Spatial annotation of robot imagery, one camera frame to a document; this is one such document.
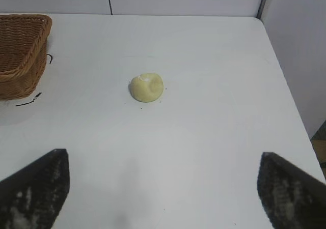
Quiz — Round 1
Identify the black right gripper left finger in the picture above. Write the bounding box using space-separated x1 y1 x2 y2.
0 148 71 229

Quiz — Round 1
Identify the pale yellow egg yolk pastry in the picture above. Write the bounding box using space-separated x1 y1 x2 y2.
128 73 164 103

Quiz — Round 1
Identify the brown cardboard box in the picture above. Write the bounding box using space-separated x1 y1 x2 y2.
311 120 326 169

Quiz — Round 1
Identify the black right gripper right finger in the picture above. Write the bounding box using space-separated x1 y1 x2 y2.
256 151 326 229

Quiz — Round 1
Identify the brown woven wicker basket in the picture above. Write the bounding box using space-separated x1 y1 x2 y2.
0 14 53 100

